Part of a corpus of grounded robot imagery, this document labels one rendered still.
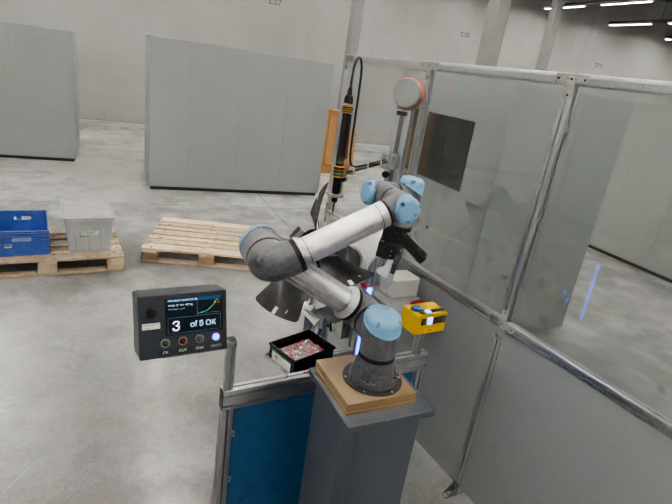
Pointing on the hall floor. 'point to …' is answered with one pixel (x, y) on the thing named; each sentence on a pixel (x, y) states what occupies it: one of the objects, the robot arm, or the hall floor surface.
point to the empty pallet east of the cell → (194, 242)
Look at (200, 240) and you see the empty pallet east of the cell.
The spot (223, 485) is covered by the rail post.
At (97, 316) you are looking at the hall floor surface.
